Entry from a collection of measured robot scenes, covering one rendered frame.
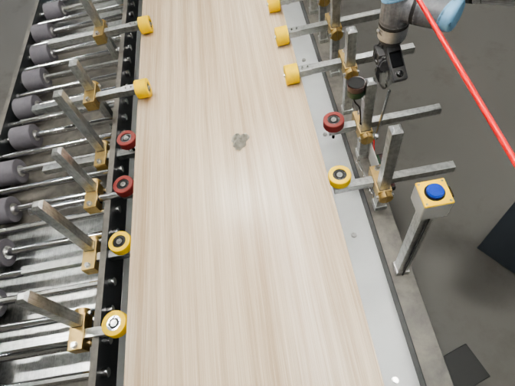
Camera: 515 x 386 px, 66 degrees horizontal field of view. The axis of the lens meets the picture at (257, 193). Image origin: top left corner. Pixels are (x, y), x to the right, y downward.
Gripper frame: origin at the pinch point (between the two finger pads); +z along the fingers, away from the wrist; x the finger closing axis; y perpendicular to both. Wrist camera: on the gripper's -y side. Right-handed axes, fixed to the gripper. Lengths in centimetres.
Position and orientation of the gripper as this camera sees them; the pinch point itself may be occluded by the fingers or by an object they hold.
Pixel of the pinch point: (385, 86)
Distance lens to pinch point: 153.3
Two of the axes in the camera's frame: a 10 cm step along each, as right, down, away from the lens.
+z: 1.5, 5.1, 8.5
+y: -1.3, -8.4, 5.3
